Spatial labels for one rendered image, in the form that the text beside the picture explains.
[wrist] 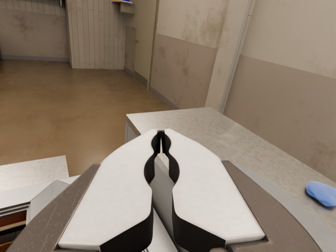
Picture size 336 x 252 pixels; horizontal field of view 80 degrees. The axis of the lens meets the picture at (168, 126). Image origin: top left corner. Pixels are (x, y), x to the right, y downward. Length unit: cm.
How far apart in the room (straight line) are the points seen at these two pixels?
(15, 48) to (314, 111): 720
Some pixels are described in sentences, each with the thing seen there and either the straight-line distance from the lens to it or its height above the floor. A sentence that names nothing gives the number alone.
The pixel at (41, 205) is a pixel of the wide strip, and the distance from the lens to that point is 94.
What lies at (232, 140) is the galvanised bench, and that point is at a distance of 105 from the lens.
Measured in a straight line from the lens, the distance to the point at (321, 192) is 90.
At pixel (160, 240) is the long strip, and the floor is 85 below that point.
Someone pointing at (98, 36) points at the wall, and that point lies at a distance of 664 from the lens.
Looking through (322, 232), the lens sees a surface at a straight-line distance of 75.
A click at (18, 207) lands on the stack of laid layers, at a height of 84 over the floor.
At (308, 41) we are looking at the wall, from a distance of 237.
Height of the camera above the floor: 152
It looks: 27 degrees down
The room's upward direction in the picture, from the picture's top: 9 degrees clockwise
